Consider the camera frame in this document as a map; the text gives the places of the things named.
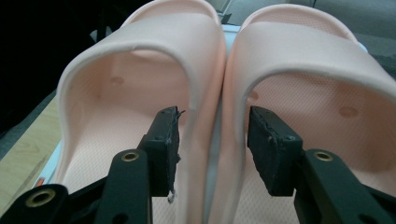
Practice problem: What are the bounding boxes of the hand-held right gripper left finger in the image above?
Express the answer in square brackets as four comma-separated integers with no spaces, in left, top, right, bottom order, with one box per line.
[137,105,183,200]

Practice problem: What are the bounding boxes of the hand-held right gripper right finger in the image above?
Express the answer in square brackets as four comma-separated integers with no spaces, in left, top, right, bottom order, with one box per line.
[247,105,304,198]

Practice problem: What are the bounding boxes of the pink slide slipper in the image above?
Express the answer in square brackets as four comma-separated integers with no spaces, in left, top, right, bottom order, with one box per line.
[207,3,396,224]
[50,0,228,224]

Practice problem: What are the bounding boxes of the white two-tier shoe rack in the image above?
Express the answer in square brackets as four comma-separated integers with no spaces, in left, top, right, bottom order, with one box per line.
[37,23,370,224]

